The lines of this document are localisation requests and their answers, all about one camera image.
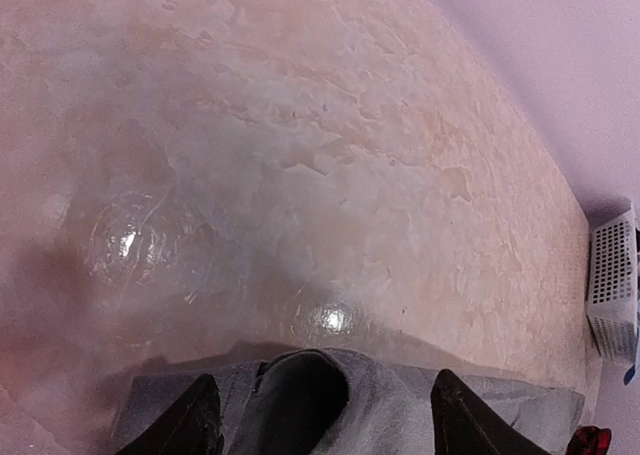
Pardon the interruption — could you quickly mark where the white plastic laundry basket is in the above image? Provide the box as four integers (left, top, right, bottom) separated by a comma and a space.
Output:
586, 207, 639, 365

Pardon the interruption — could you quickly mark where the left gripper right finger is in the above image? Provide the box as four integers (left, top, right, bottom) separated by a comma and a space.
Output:
430, 369, 540, 455

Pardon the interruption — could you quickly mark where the light blue shirt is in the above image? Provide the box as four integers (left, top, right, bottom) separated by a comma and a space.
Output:
623, 339, 640, 386

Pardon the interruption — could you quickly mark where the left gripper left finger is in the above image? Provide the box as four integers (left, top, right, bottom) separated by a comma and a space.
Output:
117, 374, 223, 454

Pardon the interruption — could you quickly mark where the red black plaid shirt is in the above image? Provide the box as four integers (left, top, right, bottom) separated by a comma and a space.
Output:
566, 426, 612, 455

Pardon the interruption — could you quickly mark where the grey long sleeve shirt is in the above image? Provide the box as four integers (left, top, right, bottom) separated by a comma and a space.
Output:
132, 348, 584, 454

